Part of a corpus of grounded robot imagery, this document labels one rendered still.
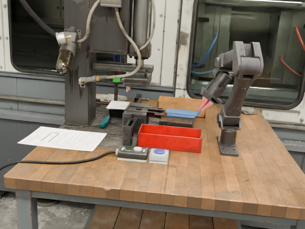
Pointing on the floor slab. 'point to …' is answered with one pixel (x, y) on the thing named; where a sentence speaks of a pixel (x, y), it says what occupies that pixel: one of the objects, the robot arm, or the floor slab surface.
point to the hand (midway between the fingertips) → (199, 110)
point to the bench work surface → (171, 182)
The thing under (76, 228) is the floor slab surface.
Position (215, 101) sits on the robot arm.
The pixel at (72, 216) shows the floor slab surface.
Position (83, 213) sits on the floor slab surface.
